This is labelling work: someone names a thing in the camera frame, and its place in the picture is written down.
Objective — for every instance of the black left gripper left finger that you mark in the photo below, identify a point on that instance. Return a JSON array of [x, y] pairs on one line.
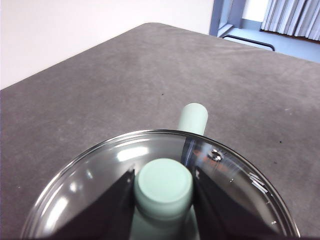
[[105, 215]]

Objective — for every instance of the grey pleated curtain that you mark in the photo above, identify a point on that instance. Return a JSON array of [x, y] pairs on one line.
[[292, 17]]

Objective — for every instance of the black metal rail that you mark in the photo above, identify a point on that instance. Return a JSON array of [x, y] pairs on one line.
[[262, 44]]

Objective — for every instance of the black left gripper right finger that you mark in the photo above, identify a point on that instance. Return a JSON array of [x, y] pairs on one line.
[[225, 215]]

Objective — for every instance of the glass lid with green knob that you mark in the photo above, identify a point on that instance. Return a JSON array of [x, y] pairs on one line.
[[162, 185]]

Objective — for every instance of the blue grey window frame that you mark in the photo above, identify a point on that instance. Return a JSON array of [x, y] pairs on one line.
[[225, 15]]

